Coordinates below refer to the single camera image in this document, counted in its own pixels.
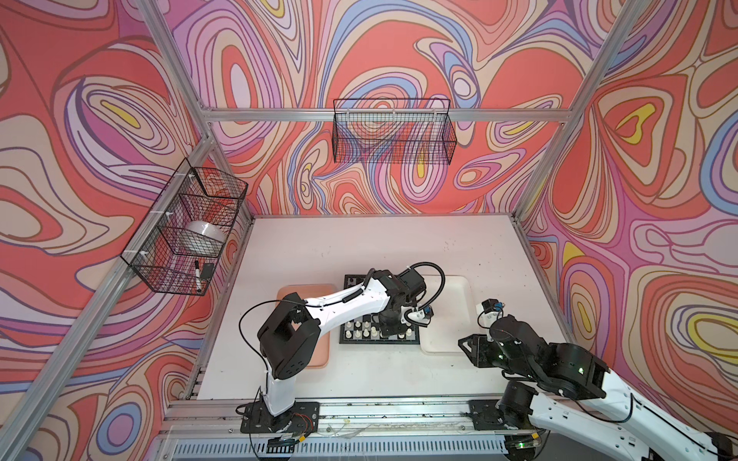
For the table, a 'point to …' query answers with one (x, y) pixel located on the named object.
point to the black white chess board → (366, 329)
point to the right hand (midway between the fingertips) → (466, 351)
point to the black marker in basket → (198, 278)
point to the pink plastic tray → (320, 357)
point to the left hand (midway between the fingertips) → (396, 326)
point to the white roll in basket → (204, 237)
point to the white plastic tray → (449, 331)
